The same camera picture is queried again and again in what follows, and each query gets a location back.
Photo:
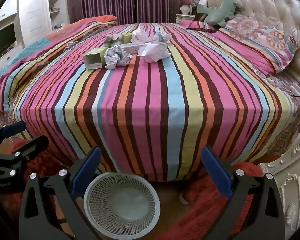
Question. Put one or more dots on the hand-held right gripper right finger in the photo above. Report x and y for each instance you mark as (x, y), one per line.
(216, 172)

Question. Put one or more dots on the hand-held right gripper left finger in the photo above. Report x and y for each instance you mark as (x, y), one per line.
(87, 170)

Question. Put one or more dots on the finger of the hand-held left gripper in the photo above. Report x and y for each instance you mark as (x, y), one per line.
(13, 128)
(32, 145)

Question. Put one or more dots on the pale green mesh wastebasket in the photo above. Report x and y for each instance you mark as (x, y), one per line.
(102, 192)

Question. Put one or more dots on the large green box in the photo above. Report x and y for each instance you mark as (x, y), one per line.
(95, 57)

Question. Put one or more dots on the printed paper ball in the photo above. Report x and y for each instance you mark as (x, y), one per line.
(117, 57)

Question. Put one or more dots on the long white cosmetic box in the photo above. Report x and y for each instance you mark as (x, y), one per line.
(130, 48)

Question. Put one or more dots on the white paper sheet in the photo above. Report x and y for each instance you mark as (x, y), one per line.
(153, 53)

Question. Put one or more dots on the small green box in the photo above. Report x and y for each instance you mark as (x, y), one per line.
(126, 38)

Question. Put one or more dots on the grey paper ball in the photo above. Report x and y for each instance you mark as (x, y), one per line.
(161, 36)

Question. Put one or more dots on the red shaggy rug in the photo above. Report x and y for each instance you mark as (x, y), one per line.
(210, 220)

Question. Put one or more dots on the ornate white bed footboard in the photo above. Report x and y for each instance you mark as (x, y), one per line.
(290, 180)

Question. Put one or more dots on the black television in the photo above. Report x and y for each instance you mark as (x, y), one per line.
(1, 41)

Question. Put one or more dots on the striped colourful bed cover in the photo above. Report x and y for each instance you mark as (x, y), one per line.
(152, 105)

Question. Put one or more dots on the white wardrobe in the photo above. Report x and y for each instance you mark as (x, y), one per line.
(35, 12)

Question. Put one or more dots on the floral pink pillow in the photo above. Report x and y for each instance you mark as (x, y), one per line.
(260, 42)

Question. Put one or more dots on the striped pink pillow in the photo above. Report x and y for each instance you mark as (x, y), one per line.
(195, 25)

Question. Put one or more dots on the white nightstand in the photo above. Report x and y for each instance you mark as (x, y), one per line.
(186, 18)

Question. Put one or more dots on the green plush toy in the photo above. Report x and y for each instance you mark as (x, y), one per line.
(222, 12)

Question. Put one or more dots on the purple curtain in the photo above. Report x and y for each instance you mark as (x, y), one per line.
(127, 0)

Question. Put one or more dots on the tufted cream headboard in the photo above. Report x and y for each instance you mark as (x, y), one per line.
(272, 2)

